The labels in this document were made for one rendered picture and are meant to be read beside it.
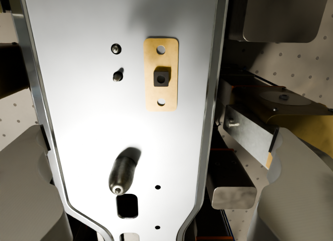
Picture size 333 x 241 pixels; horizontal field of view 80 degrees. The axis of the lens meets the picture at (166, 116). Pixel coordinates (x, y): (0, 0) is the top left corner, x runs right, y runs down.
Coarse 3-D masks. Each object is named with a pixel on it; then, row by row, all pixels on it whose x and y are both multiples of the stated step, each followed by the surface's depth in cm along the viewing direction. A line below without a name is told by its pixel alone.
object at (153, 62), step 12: (144, 48) 22; (156, 48) 22; (168, 48) 22; (144, 60) 22; (156, 60) 22; (168, 60) 22; (144, 72) 23; (156, 72) 22; (168, 72) 23; (156, 84) 22; (168, 84) 23; (156, 96) 24; (168, 96) 24; (156, 108) 24; (168, 108) 25
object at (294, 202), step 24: (288, 144) 10; (288, 168) 8; (312, 168) 8; (264, 192) 7; (288, 192) 7; (312, 192) 7; (264, 216) 6; (288, 216) 6; (312, 216) 6; (264, 240) 6; (288, 240) 6; (312, 240) 6
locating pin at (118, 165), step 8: (120, 160) 27; (128, 160) 27; (112, 168) 26; (120, 168) 25; (128, 168) 26; (112, 176) 24; (120, 176) 24; (128, 176) 25; (112, 184) 24; (120, 184) 24; (128, 184) 24; (112, 192) 24; (120, 192) 24
